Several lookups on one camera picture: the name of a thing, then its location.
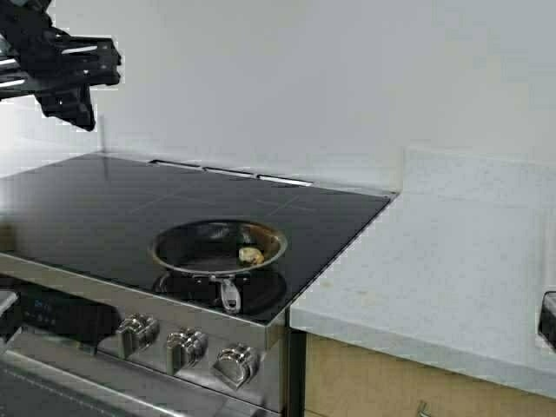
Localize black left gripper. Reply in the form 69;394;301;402
1;0;122;131

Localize black frying pan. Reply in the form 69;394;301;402
149;219;288;314

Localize stainless steel stove range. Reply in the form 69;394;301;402
1;153;394;416

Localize left chrome stove knob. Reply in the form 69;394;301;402
116;314;160;359

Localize chrome stove knob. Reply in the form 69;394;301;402
116;314;160;359
165;328;208;375
211;343;260;390

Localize middle chrome stove knob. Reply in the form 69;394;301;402
165;328;208;375

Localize right chrome stove knob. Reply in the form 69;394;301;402
211;343;260;390

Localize wooden cabinet drawer front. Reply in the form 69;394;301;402
304;334;555;416

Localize black object at right edge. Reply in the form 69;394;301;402
538;292;555;349

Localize oven door handle bar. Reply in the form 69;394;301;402
0;347;266;417

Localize metal drawer handle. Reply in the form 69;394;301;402
416;401;432;417

